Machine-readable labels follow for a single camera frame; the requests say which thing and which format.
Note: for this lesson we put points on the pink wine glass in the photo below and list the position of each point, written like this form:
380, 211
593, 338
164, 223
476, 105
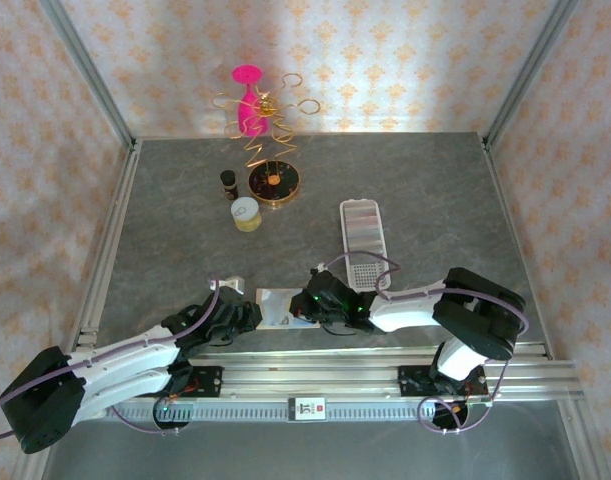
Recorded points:
246, 75

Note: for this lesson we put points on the small dark bottle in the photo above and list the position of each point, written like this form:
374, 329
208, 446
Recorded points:
228, 182

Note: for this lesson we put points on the aluminium side rail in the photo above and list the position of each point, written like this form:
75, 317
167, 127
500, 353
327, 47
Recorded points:
505, 210
112, 240

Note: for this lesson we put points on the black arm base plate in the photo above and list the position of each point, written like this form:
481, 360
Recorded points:
210, 380
410, 380

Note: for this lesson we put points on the white perforated plastic basket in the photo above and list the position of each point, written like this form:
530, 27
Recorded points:
362, 280

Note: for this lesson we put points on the yellow pull-tab can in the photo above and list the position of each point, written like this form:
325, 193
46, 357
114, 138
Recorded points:
245, 212

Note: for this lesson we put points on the stack of credit cards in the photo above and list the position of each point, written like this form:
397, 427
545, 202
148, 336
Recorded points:
364, 227

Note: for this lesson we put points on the aluminium frame post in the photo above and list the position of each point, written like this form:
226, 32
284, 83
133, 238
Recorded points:
532, 65
87, 65

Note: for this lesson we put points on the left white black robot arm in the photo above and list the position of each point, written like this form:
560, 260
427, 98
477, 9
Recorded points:
135, 352

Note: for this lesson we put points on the aluminium mounting rail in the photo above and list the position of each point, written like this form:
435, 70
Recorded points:
310, 372

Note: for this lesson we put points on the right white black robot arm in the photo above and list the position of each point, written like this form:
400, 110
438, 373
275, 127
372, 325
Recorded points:
410, 312

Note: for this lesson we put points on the white label with red mark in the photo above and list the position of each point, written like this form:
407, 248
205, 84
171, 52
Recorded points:
307, 409

